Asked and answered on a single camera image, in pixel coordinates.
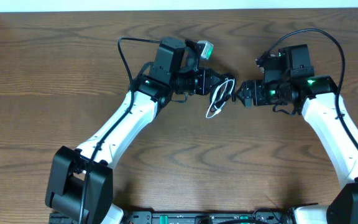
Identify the white usb cable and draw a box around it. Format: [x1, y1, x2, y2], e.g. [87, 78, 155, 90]
[205, 78, 236, 119]

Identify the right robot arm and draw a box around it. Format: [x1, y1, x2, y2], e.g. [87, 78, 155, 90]
[235, 44, 358, 223]

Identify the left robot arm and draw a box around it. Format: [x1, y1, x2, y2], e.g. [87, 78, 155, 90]
[45, 37, 236, 223]

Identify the right camera black cable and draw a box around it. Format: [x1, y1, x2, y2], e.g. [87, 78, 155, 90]
[258, 28, 358, 178]

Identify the camera black cable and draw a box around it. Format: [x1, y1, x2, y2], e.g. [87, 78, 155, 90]
[258, 28, 358, 178]
[78, 37, 163, 224]

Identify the left camera black cable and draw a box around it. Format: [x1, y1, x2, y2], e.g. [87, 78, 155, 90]
[78, 37, 163, 224]

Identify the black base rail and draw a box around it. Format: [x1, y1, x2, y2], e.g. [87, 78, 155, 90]
[48, 211, 291, 224]

